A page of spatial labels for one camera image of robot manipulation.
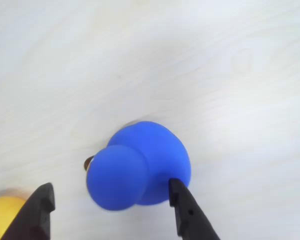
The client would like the yellow rubber duck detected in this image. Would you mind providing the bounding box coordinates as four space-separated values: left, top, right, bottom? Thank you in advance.
0 189 31 240

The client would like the blue rubber duck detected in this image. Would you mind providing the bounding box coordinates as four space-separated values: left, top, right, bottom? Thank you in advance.
83 120 192 213

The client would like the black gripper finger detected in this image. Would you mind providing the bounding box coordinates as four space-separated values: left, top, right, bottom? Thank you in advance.
168 177 221 240
0 182 56 240

